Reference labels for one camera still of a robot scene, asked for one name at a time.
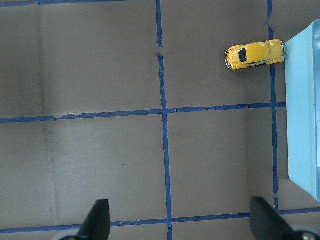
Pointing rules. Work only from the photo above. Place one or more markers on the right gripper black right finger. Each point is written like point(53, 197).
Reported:
point(267, 224)

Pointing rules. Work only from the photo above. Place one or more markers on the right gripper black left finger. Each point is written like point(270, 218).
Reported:
point(97, 225)

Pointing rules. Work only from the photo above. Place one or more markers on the yellow beetle toy car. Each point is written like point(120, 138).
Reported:
point(255, 54)

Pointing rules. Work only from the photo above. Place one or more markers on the brown paper table cover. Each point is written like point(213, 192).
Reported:
point(131, 101)

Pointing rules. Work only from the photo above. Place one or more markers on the light blue plastic bin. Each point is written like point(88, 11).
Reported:
point(302, 79)

